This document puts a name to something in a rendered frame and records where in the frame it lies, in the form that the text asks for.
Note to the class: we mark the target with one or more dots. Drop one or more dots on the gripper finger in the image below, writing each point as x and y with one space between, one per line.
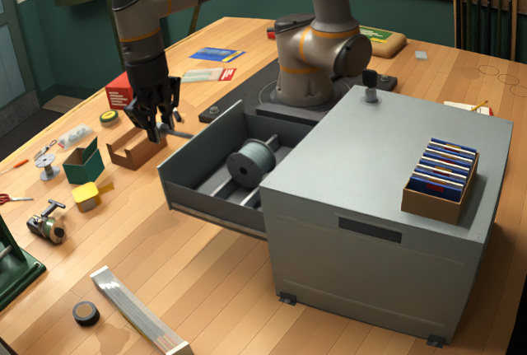
169 111
149 126

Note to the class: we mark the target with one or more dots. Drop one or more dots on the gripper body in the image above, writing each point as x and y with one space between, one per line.
148 79

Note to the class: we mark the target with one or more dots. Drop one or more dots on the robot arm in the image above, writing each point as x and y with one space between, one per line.
138 13

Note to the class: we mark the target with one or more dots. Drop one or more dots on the grey cabinet drawer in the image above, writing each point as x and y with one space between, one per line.
193 157

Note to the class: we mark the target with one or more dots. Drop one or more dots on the green open cardboard box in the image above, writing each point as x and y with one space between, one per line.
88 167

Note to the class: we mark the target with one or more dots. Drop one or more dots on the spool of clear line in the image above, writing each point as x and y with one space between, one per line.
251 161

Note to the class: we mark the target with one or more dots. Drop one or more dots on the grey empty spool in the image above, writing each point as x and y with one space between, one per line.
46 163

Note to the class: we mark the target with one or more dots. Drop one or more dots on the green machine stand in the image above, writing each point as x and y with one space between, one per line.
16 272

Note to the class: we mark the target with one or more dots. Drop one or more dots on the black key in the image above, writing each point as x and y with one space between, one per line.
369 78

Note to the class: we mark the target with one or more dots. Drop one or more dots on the grey lock cylinder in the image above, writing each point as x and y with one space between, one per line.
371 95

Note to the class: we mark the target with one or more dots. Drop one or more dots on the grey storage cabinet body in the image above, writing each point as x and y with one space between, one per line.
370 206

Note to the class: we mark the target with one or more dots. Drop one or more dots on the red box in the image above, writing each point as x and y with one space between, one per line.
118 93

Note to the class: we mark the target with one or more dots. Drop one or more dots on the yellow green tape roll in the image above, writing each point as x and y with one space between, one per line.
109 118

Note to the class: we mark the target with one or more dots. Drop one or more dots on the red white packet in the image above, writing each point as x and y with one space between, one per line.
210 75

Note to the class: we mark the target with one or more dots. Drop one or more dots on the blue leaflet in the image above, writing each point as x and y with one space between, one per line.
216 54

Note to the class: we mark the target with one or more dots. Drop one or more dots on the clear plastic bag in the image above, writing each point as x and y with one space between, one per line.
74 136

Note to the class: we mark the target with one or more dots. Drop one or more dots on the tan floor mat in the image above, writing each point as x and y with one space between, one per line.
63 104

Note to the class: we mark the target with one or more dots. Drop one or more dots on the yellow small box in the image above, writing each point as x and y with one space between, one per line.
85 197

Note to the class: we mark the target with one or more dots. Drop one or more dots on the metal snap clip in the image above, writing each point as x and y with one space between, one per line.
43 151

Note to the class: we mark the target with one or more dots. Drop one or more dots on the red small device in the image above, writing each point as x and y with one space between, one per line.
271 33

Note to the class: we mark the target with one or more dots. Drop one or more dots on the green framed door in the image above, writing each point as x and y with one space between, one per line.
12 42

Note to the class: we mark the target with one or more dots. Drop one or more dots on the black fishing reel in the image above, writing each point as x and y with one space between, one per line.
45 225

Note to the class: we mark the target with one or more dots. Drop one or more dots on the black tape roll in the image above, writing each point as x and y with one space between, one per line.
86 314

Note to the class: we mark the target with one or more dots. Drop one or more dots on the tan pad with green label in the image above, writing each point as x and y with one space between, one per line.
389 44

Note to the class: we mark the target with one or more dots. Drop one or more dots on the light blue small square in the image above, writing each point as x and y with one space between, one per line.
421 55

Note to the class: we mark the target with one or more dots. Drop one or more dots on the cardboard box of blue cards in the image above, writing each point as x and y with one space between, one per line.
436 202

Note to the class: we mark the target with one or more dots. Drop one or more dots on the white notepad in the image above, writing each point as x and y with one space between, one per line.
461 106

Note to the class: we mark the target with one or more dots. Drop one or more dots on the yellow pencil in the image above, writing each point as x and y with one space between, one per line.
479 104

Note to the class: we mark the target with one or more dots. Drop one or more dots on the fishing rod rack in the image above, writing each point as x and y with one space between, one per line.
490 5

